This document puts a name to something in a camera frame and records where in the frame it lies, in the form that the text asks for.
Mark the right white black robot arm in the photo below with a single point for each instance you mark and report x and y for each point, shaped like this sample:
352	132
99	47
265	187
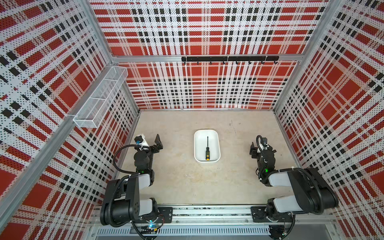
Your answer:
311	193

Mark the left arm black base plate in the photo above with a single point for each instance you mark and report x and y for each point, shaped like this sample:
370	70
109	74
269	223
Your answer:
163	215

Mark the aluminium front mounting rail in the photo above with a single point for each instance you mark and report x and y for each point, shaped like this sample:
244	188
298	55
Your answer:
218	222

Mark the black yellow handled screwdriver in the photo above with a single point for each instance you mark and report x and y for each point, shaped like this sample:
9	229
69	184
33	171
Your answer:
207	155

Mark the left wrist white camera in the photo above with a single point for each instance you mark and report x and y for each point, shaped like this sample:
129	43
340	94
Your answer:
141	141

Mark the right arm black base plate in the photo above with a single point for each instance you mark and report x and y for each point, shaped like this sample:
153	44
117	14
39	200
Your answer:
260	214

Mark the white rectangular plastic bin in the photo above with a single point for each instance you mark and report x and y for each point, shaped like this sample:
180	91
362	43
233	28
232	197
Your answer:
206	146

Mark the white wire mesh wall basket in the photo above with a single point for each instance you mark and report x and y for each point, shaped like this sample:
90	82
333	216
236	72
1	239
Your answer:
108	85

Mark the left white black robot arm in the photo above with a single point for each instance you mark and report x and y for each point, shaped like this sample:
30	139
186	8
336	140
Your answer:
122	203

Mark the black wall hook rail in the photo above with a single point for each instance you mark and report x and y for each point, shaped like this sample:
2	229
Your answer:
225	59

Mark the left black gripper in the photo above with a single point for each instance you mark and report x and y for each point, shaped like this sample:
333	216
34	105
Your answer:
158	145

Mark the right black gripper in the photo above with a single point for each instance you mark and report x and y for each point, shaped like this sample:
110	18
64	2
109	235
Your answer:
253	151

